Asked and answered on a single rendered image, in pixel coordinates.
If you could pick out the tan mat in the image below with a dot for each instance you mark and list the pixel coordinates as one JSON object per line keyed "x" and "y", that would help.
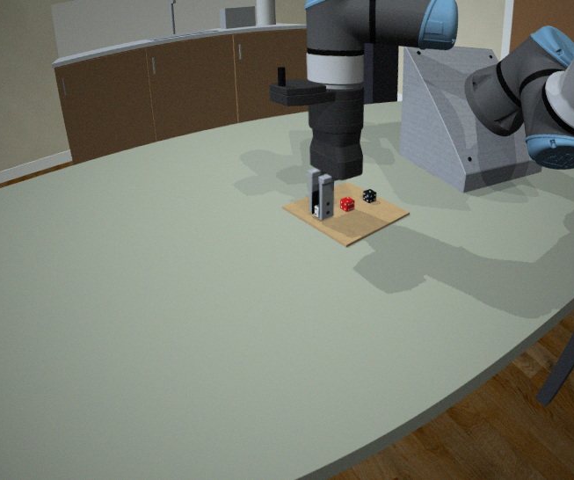
{"x": 348, "y": 228}

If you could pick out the red die with white pips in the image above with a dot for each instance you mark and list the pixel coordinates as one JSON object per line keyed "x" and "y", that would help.
{"x": 347, "y": 204}

